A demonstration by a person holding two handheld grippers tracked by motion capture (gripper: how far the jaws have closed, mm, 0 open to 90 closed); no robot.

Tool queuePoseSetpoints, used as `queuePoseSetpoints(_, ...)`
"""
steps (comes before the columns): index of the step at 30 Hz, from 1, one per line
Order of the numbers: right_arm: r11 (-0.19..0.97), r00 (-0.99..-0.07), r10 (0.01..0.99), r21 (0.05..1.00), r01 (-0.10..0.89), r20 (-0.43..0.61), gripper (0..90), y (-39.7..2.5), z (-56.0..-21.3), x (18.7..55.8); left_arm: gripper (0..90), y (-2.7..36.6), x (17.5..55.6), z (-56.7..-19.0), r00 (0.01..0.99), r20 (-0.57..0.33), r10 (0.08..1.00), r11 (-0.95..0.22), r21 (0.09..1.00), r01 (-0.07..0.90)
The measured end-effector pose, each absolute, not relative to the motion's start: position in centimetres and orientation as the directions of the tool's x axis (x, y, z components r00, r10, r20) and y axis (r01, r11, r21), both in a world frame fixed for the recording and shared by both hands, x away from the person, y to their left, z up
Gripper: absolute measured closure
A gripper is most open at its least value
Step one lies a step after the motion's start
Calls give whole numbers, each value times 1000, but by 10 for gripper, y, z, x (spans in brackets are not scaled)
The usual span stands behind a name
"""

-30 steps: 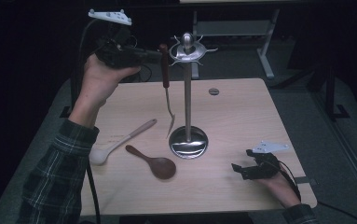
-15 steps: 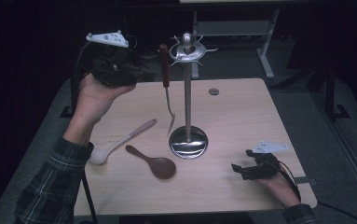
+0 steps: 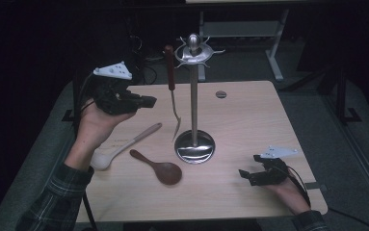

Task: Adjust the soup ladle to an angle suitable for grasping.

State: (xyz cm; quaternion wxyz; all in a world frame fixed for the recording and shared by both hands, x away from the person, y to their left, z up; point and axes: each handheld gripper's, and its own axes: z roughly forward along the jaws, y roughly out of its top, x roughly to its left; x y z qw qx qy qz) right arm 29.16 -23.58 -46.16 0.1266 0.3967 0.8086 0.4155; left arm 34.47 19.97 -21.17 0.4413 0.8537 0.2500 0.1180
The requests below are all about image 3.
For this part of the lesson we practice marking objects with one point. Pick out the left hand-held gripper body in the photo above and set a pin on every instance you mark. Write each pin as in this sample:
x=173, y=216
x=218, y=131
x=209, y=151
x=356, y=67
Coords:
x=114, y=96

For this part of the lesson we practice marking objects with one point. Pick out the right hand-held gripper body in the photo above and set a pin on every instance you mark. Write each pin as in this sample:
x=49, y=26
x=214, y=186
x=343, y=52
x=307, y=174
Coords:
x=270, y=174

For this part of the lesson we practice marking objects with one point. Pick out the metal utensil stand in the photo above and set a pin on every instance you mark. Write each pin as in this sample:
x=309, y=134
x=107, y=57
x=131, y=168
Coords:
x=194, y=96

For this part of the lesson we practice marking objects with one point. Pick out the brown wooden rice spoon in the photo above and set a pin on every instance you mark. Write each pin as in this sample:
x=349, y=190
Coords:
x=167, y=173

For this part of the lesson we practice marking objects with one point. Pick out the person's right hand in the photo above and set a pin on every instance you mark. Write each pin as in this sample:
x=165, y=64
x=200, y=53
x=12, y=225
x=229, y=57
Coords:
x=289, y=195

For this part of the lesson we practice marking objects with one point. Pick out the person's left hand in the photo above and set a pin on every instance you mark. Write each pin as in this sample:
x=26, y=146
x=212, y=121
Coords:
x=98, y=125

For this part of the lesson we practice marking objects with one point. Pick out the black metal stand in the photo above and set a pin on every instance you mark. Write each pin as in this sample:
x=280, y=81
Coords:
x=75, y=93
x=341, y=102

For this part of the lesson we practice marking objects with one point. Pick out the grey tape strip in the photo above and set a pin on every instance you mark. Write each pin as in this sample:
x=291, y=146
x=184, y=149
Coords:
x=317, y=186

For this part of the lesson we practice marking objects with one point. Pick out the grey round table grommet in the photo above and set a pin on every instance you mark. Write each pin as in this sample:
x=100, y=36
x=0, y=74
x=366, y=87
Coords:
x=221, y=94

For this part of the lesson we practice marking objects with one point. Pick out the white metal desk frame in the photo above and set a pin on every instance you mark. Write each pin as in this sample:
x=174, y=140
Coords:
x=243, y=29

